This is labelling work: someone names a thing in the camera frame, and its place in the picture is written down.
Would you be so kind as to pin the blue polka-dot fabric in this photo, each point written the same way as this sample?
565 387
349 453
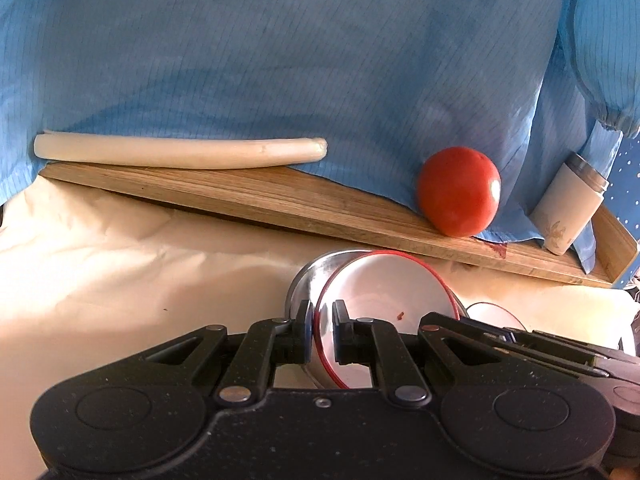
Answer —
630 170

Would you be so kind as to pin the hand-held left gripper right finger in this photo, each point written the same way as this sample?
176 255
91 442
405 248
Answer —
342 332

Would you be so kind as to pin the steel bowl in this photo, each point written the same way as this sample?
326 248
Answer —
305 280

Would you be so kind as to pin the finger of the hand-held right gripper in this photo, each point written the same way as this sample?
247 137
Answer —
560 352

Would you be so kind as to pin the cream paper table cover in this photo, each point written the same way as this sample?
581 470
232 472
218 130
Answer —
125 270

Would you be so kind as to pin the white thermos flask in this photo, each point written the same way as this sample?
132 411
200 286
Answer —
565 210

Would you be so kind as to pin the wooden cutting board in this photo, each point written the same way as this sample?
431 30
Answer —
300 200

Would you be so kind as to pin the red tomato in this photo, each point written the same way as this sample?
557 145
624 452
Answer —
457 192

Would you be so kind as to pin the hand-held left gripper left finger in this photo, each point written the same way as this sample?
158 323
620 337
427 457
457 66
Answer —
306 332

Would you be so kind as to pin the light blue garment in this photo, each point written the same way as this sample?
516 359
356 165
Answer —
250 60

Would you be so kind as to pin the white rolled sheet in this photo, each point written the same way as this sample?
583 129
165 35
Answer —
175 152

